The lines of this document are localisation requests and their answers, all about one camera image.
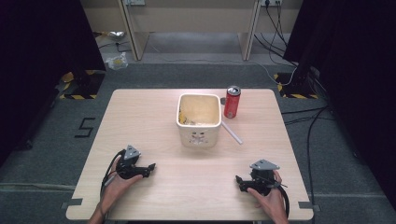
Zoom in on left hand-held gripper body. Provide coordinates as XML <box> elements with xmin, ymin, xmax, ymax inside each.
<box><xmin>116</xmin><ymin>144</ymin><xmax>148</xmax><ymax>180</ymax></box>

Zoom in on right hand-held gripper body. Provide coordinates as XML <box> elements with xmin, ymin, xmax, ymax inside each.
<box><xmin>245</xmin><ymin>159</ymin><xmax>280</xmax><ymax>197</ymax></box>

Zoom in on person's right hand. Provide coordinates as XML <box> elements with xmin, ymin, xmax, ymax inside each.
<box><xmin>247</xmin><ymin>170</ymin><xmax>286</xmax><ymax>217</ymax></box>

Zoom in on person's left hand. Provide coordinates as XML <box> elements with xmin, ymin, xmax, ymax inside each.
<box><xmin>100</xmin><ymin>157</ymin><xmax>145</xmax><ymax>213</ymax></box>

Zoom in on white straw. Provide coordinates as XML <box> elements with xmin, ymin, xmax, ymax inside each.
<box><xmin>220</xmin><ymin>120</ymin><xmax>244</xmax><ymax>146</ymax></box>

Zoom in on grey tape strip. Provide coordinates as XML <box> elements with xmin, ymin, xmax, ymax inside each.
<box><xmin>297</xmin><ymin>201</ymin><xmax>322</xmax><ymax>213</ymax></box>
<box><xmin>60</xmin><ymin>198</ymin><xmax>84</xmax><ymax>210</ymax></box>

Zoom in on red drink can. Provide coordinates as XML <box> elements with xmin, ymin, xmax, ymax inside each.
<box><xmin>223</xmin><ymin>85</ymin><xmax>242</xmax><ymax>119</ymax></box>

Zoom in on black stand base striped tape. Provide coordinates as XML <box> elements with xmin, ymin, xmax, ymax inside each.
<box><xmin>273</xmin><ymin>72</ymin><xmax>320</xmax><ymax>100</ymax></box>
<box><xmin>58</xmin><ymin>69</ymin><xmax>106</xmax><ymax>101</ymax></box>

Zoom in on crumpled clear plastic bag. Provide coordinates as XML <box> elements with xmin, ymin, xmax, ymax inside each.
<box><xmin>105</xmin><ymin>51</ymin><xmax>129</xmax><ymax>72</ymax></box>

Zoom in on crumpled silver foil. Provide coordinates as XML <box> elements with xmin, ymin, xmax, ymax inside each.
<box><xmin>106</xmin><ymin>30</ymin><xmax>126</xmax><ymax>42</ymax></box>

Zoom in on black curtain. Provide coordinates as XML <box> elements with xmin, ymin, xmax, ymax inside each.
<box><xmin>282</xmin><ymin>0</ymin><xmax>396</xmax><ymax>213</ymax></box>
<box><xmin>0</xmin><ymin>0</ymin><xmax>107</xmax><ymax>167</ymax></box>

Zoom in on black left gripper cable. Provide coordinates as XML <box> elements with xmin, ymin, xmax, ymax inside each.
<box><xmin>99</xmin><ymin>149</ymin><xmax>126</xmax><ymax>200</ymax></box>

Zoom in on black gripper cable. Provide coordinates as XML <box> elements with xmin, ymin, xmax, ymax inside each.
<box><xmin>276</xmin><ymin>182</ymin><xmax>291</xmax><ymax>218</ymax></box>
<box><xmin>99</xmin><ymin>149</ymin><xmax>126</xmax><ymax>200</ymax></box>

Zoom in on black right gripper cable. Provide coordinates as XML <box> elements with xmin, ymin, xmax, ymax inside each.
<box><xmin>276</xmin><ymin>182</ymin><xmax>291</xmax><ymax>218</ymax></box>

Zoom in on black thin floor cable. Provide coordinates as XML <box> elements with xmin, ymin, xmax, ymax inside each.
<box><xmin>305</xmin><ymin>105</ymin><xmax>330</xmax><ymax>224</ymax></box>

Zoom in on black floor cables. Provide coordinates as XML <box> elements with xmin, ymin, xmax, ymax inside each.
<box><xmin>280</xmin><ymin>105</ymin><xmax>336</xmax><ymax>127</ymax></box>

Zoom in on black hanging cables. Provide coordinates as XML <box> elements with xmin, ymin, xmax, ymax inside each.
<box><xmin>253</xmin><ymin>3</ymin><xmax>298</xmax><ymax>67</ymax></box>

